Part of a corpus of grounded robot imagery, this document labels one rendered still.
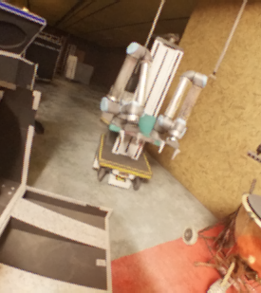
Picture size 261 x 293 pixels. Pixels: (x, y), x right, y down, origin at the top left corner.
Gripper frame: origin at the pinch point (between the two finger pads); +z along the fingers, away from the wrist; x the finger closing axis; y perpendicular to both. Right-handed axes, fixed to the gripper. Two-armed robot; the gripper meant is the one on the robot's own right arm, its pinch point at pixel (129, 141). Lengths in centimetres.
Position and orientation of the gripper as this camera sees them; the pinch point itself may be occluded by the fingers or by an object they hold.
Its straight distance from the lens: 144.7
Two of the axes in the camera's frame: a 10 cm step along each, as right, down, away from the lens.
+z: -1.4, 9.9, 0.0
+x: -9.5, -1.3, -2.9
